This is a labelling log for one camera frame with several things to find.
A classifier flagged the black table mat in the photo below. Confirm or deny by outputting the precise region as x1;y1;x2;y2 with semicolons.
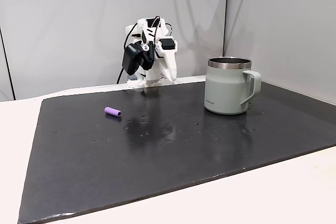
17;81;336;224

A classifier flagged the grey-green steel mug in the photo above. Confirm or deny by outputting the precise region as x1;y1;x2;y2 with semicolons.
204;56;262;116

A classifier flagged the black oval camera box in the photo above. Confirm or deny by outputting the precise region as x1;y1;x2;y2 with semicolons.
121;43;155;76

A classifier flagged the purple pen grip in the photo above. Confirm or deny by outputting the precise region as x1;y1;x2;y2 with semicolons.
104;106;122;118

